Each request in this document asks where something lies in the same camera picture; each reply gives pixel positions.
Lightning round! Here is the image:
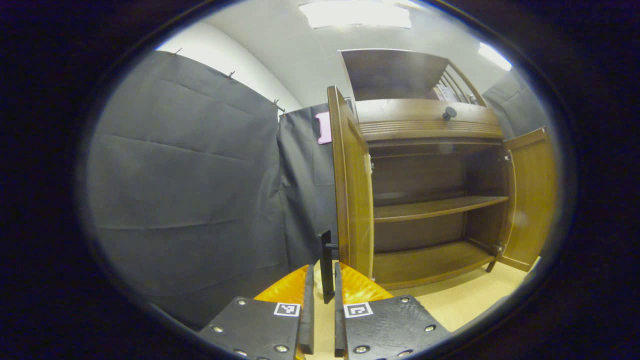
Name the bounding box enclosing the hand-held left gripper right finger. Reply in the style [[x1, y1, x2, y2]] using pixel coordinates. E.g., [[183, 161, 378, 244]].
[[333, 261, 451, 360]]

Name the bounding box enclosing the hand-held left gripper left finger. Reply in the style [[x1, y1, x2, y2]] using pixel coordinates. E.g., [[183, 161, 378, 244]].
[[197, 264, 316, 360]]

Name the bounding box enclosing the black door handle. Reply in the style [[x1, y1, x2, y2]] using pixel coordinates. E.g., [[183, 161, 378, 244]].
[[320, 230, 340, 305]]

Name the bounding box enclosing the wooden shoe cabinet door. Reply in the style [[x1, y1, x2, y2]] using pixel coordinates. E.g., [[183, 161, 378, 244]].
[[327, 85, 376, 281], [497, 126, 558, 273]]

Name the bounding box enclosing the wooden double-door shoe cabinet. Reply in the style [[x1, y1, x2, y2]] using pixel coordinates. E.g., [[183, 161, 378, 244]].
[[327, 48, 558, 291]]

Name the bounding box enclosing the wooden cabinet shelf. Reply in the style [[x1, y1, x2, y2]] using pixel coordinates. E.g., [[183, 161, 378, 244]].
[[373, 195, 510, 224]]

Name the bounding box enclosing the large ceiling light panel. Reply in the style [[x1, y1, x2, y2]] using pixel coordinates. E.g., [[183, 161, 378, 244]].
[[299, 0, 413, 29]]

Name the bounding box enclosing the small ceiling light panel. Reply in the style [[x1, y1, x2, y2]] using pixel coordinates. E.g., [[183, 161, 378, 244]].
[[477, 42, 513, 72]]

